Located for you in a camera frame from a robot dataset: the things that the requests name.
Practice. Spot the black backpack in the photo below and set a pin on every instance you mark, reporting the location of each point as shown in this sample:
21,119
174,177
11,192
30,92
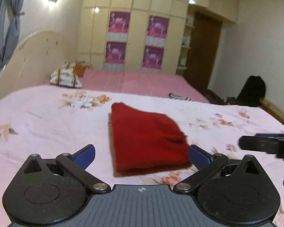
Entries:
252,92

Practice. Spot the cream wooden headboard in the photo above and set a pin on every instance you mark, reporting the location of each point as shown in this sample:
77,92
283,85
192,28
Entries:
34,60

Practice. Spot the orange striped pillow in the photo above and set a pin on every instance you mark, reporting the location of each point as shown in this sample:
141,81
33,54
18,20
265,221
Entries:
79,69

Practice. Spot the lower left pink poster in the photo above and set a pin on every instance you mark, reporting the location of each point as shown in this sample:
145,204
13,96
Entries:
115,52

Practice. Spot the wooden tv bench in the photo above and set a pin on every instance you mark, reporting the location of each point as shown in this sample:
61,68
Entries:
272,110

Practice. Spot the black white striped cloth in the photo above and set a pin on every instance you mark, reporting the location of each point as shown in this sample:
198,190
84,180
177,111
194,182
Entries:
177,97

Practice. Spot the cream built-in wardrobe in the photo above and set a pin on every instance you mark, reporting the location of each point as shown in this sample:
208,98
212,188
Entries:
94,35

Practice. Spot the pink bed sheet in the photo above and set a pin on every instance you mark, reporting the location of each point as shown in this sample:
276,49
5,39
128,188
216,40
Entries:
140,83

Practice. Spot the upper left pink poster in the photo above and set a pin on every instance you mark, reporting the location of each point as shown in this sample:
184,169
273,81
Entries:
119,22

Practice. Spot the lower right pink poster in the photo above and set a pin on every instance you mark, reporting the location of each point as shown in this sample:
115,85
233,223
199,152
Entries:
152,58

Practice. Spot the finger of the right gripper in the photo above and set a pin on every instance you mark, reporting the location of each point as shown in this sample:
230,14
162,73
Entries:
253,143
267,135

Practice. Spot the patterned white brown pillow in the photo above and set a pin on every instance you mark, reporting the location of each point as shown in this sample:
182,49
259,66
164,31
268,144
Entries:
65,76

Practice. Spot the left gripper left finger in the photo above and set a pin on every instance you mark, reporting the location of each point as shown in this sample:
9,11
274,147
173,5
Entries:
76,165

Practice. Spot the cream corner shelf unit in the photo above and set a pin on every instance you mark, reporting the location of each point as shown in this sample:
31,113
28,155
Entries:
185,46

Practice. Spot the brown wooden door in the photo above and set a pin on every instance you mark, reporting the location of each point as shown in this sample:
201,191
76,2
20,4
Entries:
204,42

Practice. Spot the upper right pink poster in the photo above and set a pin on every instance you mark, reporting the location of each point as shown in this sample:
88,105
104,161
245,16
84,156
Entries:
157,26

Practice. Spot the pink poster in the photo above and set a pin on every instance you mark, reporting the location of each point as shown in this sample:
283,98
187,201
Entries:
119,22
152,58
115,52
157,26

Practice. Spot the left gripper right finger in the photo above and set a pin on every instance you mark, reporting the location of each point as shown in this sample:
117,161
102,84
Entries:
208,166

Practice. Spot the red knit garment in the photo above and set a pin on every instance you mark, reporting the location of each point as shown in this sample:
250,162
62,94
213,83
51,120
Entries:
146,142

